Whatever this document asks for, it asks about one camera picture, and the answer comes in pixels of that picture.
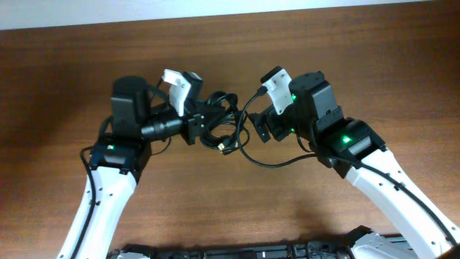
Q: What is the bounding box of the thin black USB cable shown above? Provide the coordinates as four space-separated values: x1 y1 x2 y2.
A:
221 118 251 156

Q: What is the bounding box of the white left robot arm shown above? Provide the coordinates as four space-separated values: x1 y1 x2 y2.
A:
57 70 228 258

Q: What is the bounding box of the black right camera cable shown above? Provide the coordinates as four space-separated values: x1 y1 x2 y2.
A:
235 86 324 170

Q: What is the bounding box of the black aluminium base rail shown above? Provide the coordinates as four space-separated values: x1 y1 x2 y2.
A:
107 225 414 259

